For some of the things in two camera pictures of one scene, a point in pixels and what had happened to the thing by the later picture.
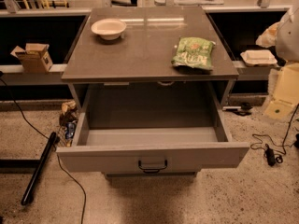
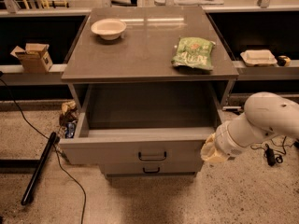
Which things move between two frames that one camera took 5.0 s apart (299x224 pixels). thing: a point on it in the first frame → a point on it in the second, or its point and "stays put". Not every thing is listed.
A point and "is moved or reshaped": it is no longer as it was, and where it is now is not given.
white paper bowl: [108, 29] stays put
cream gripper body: [289, 37] → [222, 140]
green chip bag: [194, 52] stays put
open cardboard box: [35, 59] stays put
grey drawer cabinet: [149, 91] stays put
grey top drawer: [146, 128] is moved or reshaped
